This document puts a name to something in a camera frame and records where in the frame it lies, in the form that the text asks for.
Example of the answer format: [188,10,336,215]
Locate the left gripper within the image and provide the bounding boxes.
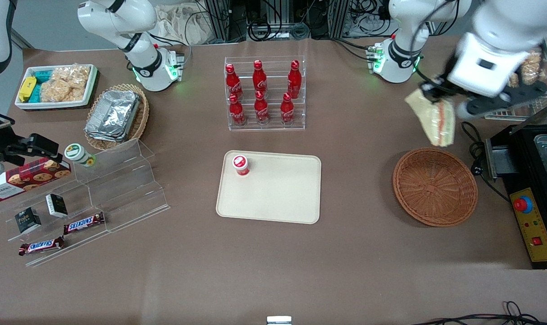
[419,32,530,102]

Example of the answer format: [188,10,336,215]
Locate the triangular sandwich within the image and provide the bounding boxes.
[404,88,456,148]

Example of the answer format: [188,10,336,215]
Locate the white rectangular snack tray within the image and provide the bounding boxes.
[14,64,98,111]

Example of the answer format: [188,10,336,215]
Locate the brown round wicker basket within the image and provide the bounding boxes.
[393,148,479,228]

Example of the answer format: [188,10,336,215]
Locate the light oval wicker basket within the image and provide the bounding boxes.
[83,83,150,152]

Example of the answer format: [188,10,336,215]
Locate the beige plastic serving tray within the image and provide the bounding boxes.
[216,150,323,225]

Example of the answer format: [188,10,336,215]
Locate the red tartan cookie box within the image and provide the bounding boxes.
[0,158,72,202]

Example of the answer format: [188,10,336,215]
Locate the green lid yogurt cup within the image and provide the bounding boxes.
[64,143,97,168]

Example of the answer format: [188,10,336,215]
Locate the yellow snack packet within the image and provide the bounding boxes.
[19,76,38,103]

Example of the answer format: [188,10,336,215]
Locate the small black and white carton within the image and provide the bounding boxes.
[45,193,69,218]

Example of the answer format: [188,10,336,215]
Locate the teal snack packet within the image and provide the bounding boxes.
[29,70,54,104]

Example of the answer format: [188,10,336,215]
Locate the clear bag of rice crackers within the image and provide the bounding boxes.
[39,64,92,103]

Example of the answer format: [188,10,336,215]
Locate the stacked aluminium foil containers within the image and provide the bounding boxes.
[84,89,141,143]

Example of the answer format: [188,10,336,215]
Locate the snickers chocolate bar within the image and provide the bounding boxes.
[63,212,106,236]
[18,236,66,257]

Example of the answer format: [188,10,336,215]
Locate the bagged cracker snack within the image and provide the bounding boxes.
[508,51,547,89]

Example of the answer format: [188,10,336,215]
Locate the clear acrylic stepped stand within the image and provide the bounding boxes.
[0,137,171,268]

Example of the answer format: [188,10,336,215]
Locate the black sealing machine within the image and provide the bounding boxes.
[485,122,547,270]

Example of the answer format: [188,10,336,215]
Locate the red cola bottle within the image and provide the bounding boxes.
[254,90,270,125]
[226,64,243,100]
[280,92,295,126]
[252,60,268,94]
[287,60,302,99]
[228,93,246,126]

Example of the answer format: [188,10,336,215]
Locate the clear acrylic bottle rack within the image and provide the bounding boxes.
[224,56,306,132]

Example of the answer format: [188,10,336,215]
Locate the beige crumpled cloth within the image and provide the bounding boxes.
[153,4,213,46]

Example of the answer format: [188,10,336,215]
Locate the red lid yogurt cup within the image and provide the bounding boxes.
[232,154,250,177]

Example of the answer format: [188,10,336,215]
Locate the black power cable with plug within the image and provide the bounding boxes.
[461,121,512,202]

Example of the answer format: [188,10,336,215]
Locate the aluminium frame with cables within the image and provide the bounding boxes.
[200,0,394,44]

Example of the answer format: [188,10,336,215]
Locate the black cables on floor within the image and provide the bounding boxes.
[411,301,547,325]

